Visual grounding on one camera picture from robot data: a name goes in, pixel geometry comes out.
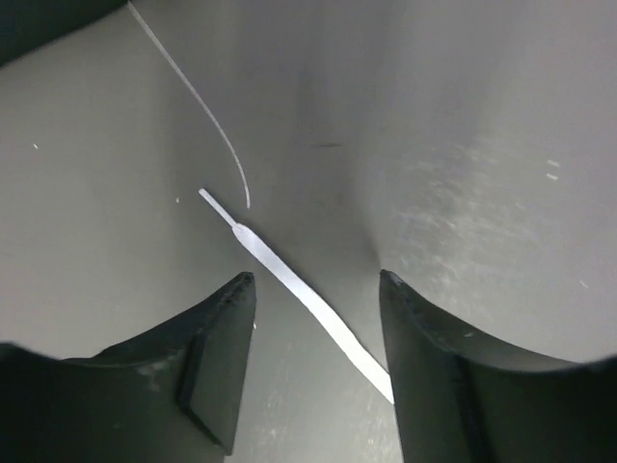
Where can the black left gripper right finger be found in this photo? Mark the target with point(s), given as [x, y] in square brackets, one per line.
[463, 395]

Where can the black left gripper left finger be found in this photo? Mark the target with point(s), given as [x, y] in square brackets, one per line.
[170, 394]

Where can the white shoelace of shoe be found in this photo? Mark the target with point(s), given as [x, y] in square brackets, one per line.
[324, 314]

